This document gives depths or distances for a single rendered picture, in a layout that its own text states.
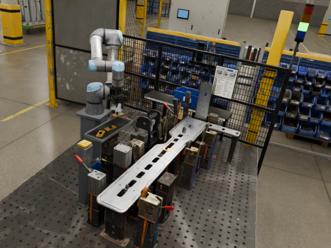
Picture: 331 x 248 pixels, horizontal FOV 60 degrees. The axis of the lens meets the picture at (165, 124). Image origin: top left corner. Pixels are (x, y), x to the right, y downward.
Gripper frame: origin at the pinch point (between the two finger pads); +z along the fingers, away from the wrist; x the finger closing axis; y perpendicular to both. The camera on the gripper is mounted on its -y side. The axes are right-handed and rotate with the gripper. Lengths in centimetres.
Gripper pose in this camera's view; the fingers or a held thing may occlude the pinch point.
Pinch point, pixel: (118, 112)
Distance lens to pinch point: 201.7
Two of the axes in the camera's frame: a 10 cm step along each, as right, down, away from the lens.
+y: -5.9, 2.8, -7.5
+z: -1.2, 8.9, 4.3
